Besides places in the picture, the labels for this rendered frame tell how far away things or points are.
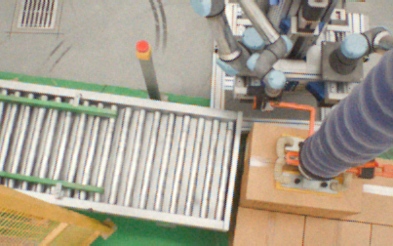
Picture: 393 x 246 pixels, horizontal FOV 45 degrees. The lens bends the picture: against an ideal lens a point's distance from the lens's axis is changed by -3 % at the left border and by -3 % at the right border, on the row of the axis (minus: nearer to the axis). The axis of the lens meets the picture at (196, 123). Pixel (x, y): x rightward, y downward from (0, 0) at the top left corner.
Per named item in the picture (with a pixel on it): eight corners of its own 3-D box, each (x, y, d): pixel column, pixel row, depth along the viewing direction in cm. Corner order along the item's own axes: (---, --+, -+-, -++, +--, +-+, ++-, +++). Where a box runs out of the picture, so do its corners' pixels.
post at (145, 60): (151, 107, 356) (136, 54, 259) (152, 99, 358) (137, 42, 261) (160, 109, 356) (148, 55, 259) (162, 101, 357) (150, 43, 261)
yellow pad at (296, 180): (275, 188, 247) (276, 187, 242) (277, 169, 249) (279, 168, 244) (340, 198, 245) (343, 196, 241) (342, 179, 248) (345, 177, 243)
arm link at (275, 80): (276, 63, 212) (291, 77, 210) (272, 73, 223) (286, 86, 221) (263, 75, 210) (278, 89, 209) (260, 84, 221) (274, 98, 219)
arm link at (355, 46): (333, 47, 246) (339, 36, 233) (355, 39, 247) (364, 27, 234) (342, 67, 243) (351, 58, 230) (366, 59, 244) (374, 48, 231)
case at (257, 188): (238, 206, 284) (245, 198, 245) (246, 140, 294) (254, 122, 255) (339, 218, 282) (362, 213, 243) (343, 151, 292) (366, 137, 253)
